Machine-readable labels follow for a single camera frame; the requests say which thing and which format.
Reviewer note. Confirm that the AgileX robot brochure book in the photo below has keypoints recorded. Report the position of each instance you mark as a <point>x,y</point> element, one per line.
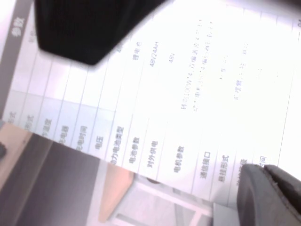
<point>188,94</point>

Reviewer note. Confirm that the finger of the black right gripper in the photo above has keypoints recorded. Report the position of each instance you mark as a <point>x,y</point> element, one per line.
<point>82,28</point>

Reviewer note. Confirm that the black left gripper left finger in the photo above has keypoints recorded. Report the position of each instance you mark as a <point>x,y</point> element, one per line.
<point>254,193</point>

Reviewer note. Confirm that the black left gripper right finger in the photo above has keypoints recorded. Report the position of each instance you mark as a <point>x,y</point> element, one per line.
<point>291,188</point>

